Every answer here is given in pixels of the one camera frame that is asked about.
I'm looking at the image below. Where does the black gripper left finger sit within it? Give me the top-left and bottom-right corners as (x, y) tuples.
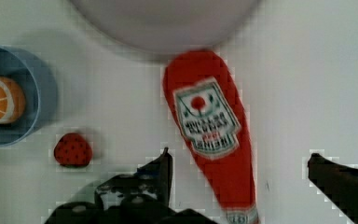
(45, 148), (217, 224)

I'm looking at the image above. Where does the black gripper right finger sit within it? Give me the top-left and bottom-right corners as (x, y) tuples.
(307, 153), (358, 224)

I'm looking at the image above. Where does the red plush ketchup bottle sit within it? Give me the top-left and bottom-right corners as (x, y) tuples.
(162, 50), (260, 224)

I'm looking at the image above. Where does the small red plush strawberry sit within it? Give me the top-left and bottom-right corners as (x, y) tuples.
(53, 133), (93, 167)

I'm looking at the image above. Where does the plush orange slice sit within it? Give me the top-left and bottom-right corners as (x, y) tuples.
(0, 77), (26, 124)

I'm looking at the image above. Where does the grey oval plate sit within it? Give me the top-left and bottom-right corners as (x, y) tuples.
(68, 0), (260, 55)

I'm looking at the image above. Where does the blue bowl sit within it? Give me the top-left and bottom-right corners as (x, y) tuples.
(0, 45), (58, 147)

